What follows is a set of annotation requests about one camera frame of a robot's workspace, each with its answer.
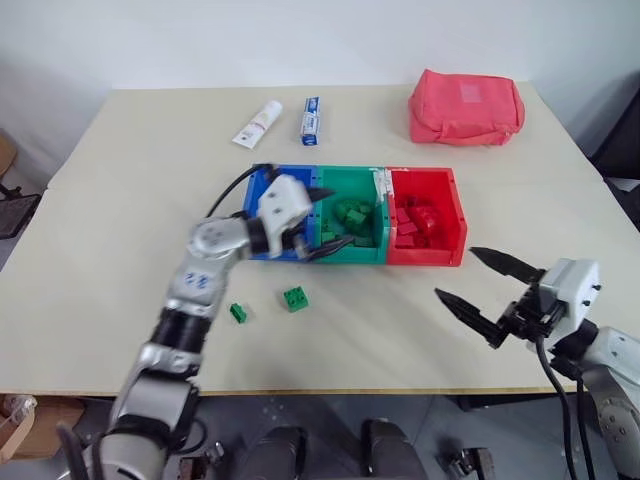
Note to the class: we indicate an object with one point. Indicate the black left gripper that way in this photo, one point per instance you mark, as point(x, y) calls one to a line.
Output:
point(299, 244)

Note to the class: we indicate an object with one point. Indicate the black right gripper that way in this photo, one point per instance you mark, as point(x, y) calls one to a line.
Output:
point(527, 315)

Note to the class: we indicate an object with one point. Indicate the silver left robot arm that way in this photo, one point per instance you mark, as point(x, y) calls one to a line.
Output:
point(200, 287)

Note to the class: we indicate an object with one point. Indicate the green plastic bin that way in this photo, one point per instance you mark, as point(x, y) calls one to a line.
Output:
point(332, 177)

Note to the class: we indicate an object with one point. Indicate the red plastic bin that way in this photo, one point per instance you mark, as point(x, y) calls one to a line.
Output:
point(452, 235)

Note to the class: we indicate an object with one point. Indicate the white tape strip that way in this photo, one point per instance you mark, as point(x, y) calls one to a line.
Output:
point(382, 186)

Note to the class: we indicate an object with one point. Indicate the blue plastic bin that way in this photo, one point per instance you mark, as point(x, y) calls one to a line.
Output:
point(260, 190)

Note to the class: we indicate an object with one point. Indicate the red toy block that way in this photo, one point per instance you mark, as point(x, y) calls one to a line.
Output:
point(405, 243)
point(406, 228)
point(427, 220)

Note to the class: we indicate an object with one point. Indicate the square green toy block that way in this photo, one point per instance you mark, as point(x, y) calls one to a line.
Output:
point(296, 298)

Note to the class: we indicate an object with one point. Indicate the blue white toothpaste box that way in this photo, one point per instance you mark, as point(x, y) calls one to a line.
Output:
point(311, 121)

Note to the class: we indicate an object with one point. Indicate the white toothpaste tube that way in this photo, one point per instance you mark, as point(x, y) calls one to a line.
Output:
point(257, 125)

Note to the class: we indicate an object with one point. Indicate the small green toy block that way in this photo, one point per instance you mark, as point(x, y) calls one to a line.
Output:
point(239, 314)

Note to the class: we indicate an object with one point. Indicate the white paper sheet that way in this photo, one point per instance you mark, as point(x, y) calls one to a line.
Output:
point(629, 183)

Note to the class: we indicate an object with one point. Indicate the pink fabric pouch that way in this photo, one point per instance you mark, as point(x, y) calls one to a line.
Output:
point(467, 107)

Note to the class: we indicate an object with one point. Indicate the brown cardboard box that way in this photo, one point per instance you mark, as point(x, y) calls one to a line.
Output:
point(35, 425)

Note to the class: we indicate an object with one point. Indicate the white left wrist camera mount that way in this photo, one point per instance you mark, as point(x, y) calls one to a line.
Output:
point(282, 205)

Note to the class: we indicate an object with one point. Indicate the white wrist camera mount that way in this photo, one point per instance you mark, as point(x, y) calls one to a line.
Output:
point(282, 205)
point(572, 290)

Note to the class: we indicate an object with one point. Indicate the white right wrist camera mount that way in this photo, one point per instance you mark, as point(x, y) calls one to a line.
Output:
point(572, 290)

